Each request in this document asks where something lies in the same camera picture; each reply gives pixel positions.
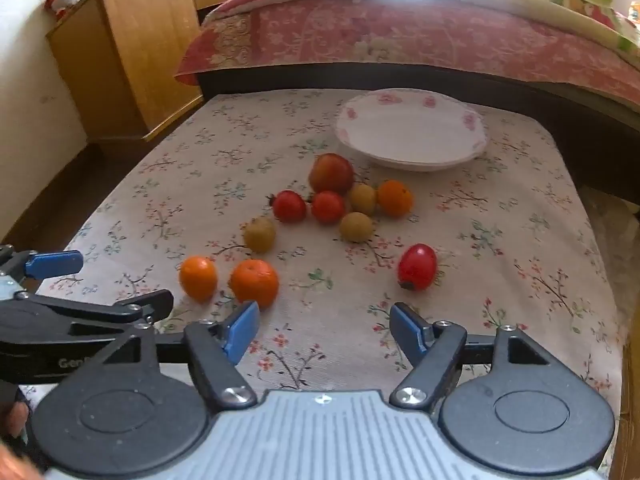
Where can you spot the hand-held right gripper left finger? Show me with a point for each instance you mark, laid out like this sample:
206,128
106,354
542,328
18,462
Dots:
242,330

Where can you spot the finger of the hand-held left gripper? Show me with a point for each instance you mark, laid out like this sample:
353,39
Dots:
55,263
125,309

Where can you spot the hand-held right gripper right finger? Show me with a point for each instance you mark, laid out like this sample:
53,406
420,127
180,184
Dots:
406,327

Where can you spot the orange mandarin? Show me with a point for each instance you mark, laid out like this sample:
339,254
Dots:
395,198
198,277
254,282

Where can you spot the red tomato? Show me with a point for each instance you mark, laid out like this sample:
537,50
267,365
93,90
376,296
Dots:
289,206
328,206
417,266

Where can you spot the small brown potato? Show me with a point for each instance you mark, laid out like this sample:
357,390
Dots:
259,234

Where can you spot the small yellow-brown fruit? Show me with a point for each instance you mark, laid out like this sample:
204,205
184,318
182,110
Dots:
356,226
362,198

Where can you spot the white floral plate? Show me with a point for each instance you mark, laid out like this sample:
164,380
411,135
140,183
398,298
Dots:
400,125

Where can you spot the person's left hand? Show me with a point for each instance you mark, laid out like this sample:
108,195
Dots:
12,417

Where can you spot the floral tablecloth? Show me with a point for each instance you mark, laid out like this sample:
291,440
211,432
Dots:
500,260

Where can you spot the red yellow apple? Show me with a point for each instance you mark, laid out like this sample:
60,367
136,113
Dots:
331,172

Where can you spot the wooden nightstand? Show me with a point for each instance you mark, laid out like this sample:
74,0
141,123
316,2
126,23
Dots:
125,60

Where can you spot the red floral bed blanket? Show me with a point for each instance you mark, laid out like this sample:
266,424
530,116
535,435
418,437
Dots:
400,35

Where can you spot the dark bed frame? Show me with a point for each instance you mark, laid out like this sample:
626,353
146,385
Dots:
300,80

